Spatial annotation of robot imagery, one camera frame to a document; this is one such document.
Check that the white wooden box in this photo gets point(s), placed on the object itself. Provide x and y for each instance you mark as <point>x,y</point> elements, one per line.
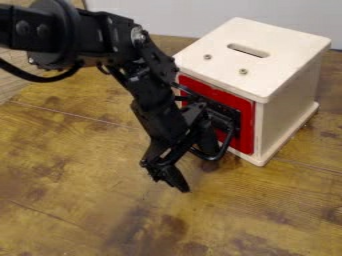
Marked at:
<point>260,69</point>

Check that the black metal drawer handle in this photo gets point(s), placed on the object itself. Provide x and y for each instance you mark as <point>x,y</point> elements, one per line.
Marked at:
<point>223,124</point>

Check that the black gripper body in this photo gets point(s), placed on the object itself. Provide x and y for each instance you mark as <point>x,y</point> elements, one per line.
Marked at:
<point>168,125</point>

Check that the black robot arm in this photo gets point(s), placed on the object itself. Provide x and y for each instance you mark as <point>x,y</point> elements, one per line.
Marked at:
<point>65,39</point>

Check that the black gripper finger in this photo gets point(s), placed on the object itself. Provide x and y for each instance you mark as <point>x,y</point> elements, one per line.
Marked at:
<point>171,176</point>
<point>206,139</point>

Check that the red drawer front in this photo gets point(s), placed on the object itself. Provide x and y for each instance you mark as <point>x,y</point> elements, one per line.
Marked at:
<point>234,116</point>

